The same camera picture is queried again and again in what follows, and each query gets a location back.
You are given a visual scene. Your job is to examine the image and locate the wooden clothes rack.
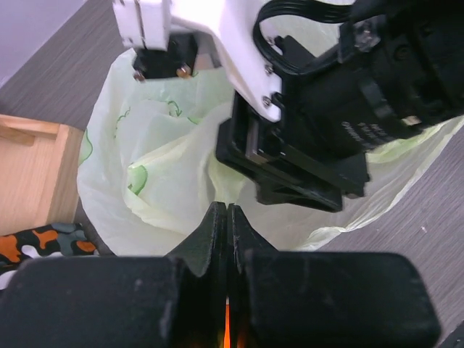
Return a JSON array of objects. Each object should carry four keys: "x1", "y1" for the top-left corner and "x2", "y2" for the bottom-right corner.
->
[{"x1": 1, "y1": 115, "x2": 83, "y2": 236}]

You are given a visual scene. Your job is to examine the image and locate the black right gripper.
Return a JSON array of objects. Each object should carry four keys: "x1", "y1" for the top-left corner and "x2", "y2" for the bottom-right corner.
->
[{"x1": 215, "y1": 1, "x2": 463, "y2": 212}]

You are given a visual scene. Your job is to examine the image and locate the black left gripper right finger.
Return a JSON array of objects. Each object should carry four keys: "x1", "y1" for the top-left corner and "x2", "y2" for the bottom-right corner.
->
[{"x1": 226, "y1": 205, "x2": 442, "y2": 347}]

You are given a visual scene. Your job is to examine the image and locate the black ribbon cable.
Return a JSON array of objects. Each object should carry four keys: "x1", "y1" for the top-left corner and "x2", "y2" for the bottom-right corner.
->
[{"x1": 252, "y1": 0, "x2": 358, "y2": 75}]

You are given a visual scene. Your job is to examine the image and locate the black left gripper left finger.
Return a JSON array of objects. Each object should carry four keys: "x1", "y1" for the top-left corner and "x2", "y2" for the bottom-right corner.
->
[{"x1": 1, "y1": 202, "x2": 227, "y2": 347}]

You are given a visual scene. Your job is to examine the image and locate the orange black patterned garment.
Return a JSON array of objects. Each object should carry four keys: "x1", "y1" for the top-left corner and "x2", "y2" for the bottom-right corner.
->
[{"x1": 1, "y1": 223, "x2": 99, "y2": 290}]

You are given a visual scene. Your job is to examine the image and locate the light green plastic bag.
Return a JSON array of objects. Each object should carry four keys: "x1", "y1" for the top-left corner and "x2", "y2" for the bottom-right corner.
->
[{"x1": 78, "y1": 15, "x2": 463, "y2": 255}]

